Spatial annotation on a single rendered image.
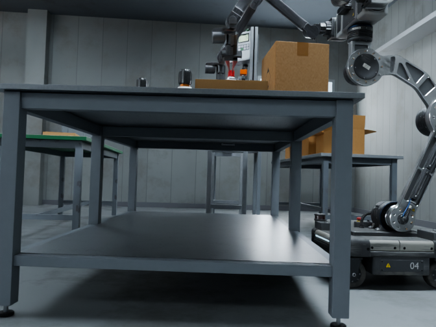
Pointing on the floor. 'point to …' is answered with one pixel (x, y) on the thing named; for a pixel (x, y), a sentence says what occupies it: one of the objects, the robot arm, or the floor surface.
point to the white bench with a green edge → (80, 146)
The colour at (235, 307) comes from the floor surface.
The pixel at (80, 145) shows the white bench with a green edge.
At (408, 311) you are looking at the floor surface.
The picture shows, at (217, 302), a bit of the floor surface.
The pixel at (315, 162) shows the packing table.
